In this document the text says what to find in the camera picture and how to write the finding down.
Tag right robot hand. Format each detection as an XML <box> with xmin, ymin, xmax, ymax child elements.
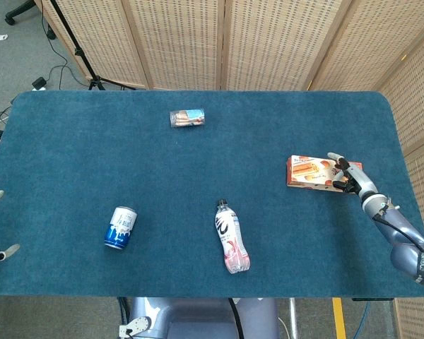
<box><xmin>326</xmin><ymin>151</ymin><xmax>379</xmax><ymax>199</ymax></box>

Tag orange snack box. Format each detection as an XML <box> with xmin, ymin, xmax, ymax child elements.
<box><xmin>285</xmin><ymin>154</ymin><xmax>364</xmax><ymax>194</ymax></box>

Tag wicker folding screen panel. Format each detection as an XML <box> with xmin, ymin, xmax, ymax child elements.
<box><xmin>309</xmin><ymin>0</ymin><xmax>424</xmax><ymax>93</ymax></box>
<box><xmin>372</xmin><ymin>23</ymin><xmax>424</xmax><ymax>339</ymax></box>
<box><xmin>221</xmin><ymin>0</ymin><xmax>370</xmax><ymax>92</ymax></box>
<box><xmin>35</xmin><ymin>0</ymin><xmax>150</xmax><ymax>90</ymax></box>
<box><xmin>122</xmin><ymin>0</ymin><xmax>227</xmax><ymax>91</ymax></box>

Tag blue white drink can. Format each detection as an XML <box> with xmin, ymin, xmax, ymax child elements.
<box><xmin>103</xmin><ymin>206</ymin><xmax>139</xmax><ymax>251</ymax></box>

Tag yellow floor tape strip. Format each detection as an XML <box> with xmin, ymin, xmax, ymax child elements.
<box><xmin>331</xmin><ymin>297</ymin><xmax>347</xmax><ymax>339</ymax></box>

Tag clear bottle white pink label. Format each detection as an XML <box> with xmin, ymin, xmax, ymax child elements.
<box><xmin>214</xmin><ymin>198</ymin><xmax>252</xmax><ymax>275</ymax></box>

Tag metal table leg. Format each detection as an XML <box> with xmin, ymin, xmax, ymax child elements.
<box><xmin>288</xmin><ymin>298</ymin><xmax>300</xmax><ymax>339</ymax></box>

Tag blue felt table cover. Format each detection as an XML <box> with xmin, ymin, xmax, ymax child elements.
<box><xmin>0</xmin><ymin>90</ymin><xmax>424</xmax><ymax>299</ymax></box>

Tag black tripod stand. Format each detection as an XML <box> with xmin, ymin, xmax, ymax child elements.
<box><xmin>49</xmin><ymin>0</ymin><xmax>137</xmax><ymax>91</ymax></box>

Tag clear plastic biscuit jar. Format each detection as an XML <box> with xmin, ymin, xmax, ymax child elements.
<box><xmin>169</xmin><ymin>108</ymin><xmax>206</xmax><ymax>129</ymax></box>

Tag black office chair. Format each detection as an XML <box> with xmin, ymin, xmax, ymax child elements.
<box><xmin>5</xmin><ymin>0</ymin><xmax>57</xmax><ymax>40</ymax></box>

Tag grey blue robot torso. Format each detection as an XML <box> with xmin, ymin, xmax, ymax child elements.
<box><xmin>126</xmin><ymin>297</ymin><xmax>280</xmax><ymax>339</ymax></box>

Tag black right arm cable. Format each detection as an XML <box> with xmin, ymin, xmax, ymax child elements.
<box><xmin>372</xmin><ymin>203</ymin><xmax>424</xmax><ymax>257</ymax></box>

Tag blue cable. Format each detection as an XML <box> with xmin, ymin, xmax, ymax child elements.
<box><xmin>353</xmin><ymin>299</ymin><xmax>370</xmax><ymax>339</ymax></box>

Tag thin black floor cable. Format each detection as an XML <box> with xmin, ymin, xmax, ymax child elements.
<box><xmin>40</xmin><ymin>6</ymin><xmax>91</xmax><ymax>89</ymax></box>

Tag black torso cable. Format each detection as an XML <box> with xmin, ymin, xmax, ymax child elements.
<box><xmin>228</xmin><ymin>298</ymin><xmax>243</xmax><ymax>339</ymax></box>

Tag silver metal bracket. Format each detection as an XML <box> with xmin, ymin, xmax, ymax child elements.
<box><xmin>118</xmin><ymin>316</ymin><xmax>153</xmax><ymax>338</ymax></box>

